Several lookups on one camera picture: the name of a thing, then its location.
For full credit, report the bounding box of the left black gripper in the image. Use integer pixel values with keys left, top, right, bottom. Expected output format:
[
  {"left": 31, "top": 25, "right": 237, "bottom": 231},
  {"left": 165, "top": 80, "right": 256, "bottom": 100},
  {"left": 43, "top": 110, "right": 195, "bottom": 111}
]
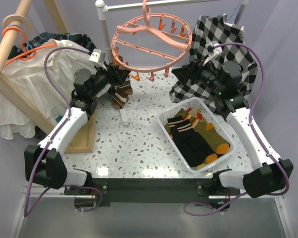
[{"left": 89, "top": 62, "right": 131, "bottom": 98}]

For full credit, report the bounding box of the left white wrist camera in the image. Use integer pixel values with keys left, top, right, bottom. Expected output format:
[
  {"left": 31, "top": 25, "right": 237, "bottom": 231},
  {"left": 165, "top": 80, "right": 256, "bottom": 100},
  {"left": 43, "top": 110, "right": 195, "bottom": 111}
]
[{"left": 89, "top": 49, "right": 105, "bottom": 66}]

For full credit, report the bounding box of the black striped sock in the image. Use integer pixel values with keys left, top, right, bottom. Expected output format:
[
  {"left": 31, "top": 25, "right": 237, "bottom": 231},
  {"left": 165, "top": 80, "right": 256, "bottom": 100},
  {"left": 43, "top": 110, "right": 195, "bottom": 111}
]
[{"left": 167, "top": 116, "right": 218, "bottom": 168}]

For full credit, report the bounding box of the white plastic basket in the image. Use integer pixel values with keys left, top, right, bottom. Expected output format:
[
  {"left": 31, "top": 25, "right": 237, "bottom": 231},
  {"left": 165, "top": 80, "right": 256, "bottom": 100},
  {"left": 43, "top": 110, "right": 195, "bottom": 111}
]
[{"left": 157, "top": 98, "right": 235, "bottom": 174}]

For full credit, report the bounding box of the orange clothes hanger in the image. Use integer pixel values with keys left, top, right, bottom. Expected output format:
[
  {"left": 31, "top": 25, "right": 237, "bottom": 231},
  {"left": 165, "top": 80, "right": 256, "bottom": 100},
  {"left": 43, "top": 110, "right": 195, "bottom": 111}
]
[{"left": 2, "top": 24, "right": 57, "bottom": 66}]

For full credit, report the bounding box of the white blouse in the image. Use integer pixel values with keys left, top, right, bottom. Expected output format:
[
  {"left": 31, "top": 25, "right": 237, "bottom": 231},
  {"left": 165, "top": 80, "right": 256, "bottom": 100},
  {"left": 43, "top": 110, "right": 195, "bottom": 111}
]
[{"left": 0, "top": 41, "right": 96, "bottom": 140}]

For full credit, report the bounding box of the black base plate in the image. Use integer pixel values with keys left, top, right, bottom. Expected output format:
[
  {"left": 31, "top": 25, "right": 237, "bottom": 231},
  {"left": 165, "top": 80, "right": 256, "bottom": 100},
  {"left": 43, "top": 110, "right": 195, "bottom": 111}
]
[{"left": 64, "top": 178, "right": 240, "bottom": 208}]

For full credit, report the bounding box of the dark patterned garment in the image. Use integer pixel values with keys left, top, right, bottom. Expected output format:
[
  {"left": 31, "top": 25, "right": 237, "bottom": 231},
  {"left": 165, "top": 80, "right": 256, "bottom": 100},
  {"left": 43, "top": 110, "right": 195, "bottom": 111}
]
[{"left": 7, "top": 32, "right": 97, "bottom": 60}]

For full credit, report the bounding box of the pink round clip hanger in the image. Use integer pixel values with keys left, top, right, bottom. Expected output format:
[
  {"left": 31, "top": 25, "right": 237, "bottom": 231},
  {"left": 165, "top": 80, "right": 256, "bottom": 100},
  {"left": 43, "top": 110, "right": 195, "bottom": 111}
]
[{"left": 111, "top": 0, "right": 192, "bottom": 81}]

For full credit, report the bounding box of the blue clothes hanger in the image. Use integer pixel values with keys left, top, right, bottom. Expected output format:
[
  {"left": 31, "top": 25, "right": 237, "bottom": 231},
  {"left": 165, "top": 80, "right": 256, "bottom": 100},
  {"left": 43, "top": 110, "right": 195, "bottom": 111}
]
[{"left": 225, "top": 0, "right": 242, "bottom": 25}]

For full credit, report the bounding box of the wooden clothes rack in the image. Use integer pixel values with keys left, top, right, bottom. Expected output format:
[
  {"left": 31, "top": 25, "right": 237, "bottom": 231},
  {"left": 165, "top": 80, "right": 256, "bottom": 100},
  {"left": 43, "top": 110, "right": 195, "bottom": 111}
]
[{"left": 0, "top": 0, "right": 95, "bottom": 154}]

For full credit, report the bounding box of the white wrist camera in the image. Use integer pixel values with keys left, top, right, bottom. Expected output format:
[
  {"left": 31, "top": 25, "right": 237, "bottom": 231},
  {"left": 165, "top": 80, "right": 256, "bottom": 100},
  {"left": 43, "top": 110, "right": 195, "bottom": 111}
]
[
  {"left": 206, "top": 41, "right": 223, "bottom": 61},
  {"left": 89, "top": 49, "right": 105, "bottom": 66}
]

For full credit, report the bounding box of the teal cloth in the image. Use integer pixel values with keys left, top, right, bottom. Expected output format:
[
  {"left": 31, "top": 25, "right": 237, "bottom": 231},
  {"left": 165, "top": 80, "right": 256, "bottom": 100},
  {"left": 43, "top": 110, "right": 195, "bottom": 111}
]
[{"left": 56, "top": 116, "right": 63, "bottom": 123}]

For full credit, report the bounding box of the white metal clothes rail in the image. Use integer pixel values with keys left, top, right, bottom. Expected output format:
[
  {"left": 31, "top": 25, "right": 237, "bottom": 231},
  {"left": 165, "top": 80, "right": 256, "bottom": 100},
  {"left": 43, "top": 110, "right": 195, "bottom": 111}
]
[{"left": 94, "top": 0, "right": 249, "bottom": 127}]

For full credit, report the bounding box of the black white checkered shirt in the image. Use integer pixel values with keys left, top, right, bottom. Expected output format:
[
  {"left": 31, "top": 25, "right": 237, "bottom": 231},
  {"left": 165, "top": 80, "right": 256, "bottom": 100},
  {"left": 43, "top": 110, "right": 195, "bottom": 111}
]
[{"left": 169, "top": 14, "right": 258, "bottom": 114}]

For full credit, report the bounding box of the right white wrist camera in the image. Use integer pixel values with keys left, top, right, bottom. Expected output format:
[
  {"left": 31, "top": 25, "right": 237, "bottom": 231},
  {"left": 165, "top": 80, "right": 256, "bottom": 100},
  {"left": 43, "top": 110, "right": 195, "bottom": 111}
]
[{"left": 206, "top": 41, "right": 223, "bottom": 61}]

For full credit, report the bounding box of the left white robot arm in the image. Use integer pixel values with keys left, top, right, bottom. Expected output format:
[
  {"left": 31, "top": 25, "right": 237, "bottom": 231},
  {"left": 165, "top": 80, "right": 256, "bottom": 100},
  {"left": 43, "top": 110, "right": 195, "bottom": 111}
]
[{"left": 24, "top": 63, "right": 130, "bottom": 194}]

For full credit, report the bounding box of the brown striped sock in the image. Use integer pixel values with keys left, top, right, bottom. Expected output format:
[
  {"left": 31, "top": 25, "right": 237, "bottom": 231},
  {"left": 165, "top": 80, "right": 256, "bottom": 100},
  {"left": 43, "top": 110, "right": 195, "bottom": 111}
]
[
  {"left": 116, "top": 75, "right": 133, "bottom": 96},
  {"left": 112, "top": 85, "right": 133, "bottom": 110}
]

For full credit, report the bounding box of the olive orange sock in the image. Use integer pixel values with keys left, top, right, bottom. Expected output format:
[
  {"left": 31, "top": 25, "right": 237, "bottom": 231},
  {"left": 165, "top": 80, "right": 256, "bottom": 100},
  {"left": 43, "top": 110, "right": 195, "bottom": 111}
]
[{"left": 163, "top": 108, "right": 231, "bottom": 168}]

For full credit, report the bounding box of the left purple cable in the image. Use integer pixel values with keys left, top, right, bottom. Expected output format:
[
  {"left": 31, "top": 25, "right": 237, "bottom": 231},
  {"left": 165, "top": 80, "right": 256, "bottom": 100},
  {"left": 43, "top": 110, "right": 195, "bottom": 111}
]
[{"left": 23, "top": 47, "right": 104, "bottom": 218}]

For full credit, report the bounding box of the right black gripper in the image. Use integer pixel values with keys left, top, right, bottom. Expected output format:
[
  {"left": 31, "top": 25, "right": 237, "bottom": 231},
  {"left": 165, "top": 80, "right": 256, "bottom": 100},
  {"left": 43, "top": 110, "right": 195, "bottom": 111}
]
[{"left": 171, "top": 55, "right": 224, "bottom": 95}]

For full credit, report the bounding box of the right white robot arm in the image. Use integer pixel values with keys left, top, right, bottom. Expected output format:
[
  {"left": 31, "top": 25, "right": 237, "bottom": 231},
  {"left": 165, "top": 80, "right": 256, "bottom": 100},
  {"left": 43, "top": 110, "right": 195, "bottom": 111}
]
[{"left": 171, "top": 61, "right": 294, "bottom": 198}]

